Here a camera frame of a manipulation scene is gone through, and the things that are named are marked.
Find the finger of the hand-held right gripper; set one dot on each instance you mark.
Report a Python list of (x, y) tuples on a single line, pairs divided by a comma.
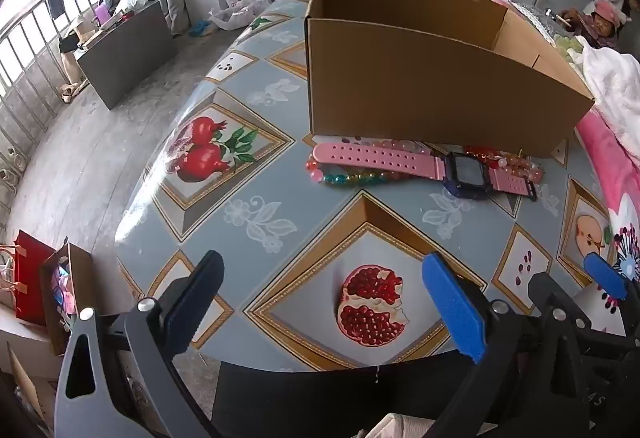
[(606, 275), (547, 288)]

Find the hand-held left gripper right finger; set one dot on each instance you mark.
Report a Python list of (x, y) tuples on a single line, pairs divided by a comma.
[(452, 308)]

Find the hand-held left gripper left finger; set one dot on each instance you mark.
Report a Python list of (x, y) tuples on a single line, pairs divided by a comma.
[(197, 298)]

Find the brown cardboard box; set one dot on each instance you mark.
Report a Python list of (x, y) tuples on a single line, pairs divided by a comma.
[(425, 92)]

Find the pink floral blanket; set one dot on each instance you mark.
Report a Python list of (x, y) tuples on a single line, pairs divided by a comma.
[(615, 167)]

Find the brown paper bag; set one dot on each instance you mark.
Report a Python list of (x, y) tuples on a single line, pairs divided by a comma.
[(75, 278)]

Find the red paper bag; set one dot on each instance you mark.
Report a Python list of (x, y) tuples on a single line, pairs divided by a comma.
[(30, 283)]

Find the cardboard piece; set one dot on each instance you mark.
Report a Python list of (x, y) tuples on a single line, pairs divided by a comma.
[(25, 388)]

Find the green knitted cloth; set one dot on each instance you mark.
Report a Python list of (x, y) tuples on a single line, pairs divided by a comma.
[(567, 46)]

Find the beige slipper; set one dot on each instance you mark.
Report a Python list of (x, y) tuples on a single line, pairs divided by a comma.
[(69, 92)]

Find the grey cabinet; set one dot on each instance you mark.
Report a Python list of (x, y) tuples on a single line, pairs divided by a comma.
[(125, 52)]

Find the blue cloth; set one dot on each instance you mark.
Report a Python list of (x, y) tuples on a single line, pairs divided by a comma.
[(200, 28)]

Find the white lace cloth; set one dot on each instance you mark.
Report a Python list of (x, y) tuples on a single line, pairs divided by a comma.
[(525, 15)]

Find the metal window railing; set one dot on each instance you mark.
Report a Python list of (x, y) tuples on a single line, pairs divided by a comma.
[(20, 67)]

